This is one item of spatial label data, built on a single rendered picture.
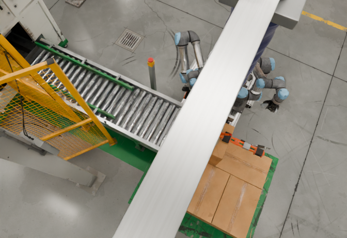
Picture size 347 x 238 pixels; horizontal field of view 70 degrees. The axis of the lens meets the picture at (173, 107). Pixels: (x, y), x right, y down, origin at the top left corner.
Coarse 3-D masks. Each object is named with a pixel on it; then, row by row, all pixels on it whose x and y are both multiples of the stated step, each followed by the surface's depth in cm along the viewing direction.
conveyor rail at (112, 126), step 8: (40, 88) 327; (48, 96) 335; (72, 104) 319; (80, 112) 325; (104, 120) 311; (112, 128) 316; (120, 128) 308; (128, 136) 313; (136, 136) 304; (144, 144) 308; (152, 144) 301
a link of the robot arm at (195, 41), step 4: (192, 32) 247; (192, 36) 246; (196, 36) 247; (192, 40) 248; (196, 40) 247; (192, 44) 252; (196, 44) 248; (196, 48) 248; (200, 48) 250; (196, 52) 248; (200, 52) 248; (196, 56) 249; (200, 56) 248; (196, 60) 250; (200, 60) 248; (200, 64) 248; (200, 68) 248
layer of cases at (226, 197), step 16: (240, 144) 309; (224, 160) 301; (240, 160) 301; (256, 160) 301; (208, 176) 293; (224, 176) 293; (240, 176) 294; (256, 176) 294; (208, 192) 286; (224, 192) 286; (240, 192) 287; (256, 192) 287; (192, 208) 279; (208, 208) 279; (224, 208) 279; (240, 208) 280; (224, 224) 273; (240, 224) 273
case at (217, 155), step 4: (228, 124) 276; (224, 128) 274; (228, 128) 274; (232, 128) 275; (224, 132) 272; (228, 132) 273; (232, 132) 273; (220, 140) 269; (220, 144) 267; (224, 144) 267; (216, 148) 265; (220, 148) 265; (224, 148) 266; (212, 152) 263; (216, 152) 264; (220, 152) 264; (224, 152) 264; (212, 156) 269; (216, 156) 262; (220, 156) 262; (212, 160) 282; (216, 160) 274; (220, 160) 267; (216, 164) 290
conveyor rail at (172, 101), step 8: (40, 40) 357; (56, 48) 353; (72, 56) 351; (80, 56) 348; (88, 64) 348; (96, 64) 343; (112, 72) 339; (120, 80) 343; (128, 80) 335; (136, 88) 341; (144, 88) 330; (152, 96) 338; (160, 96) 326; (176, 104) 324
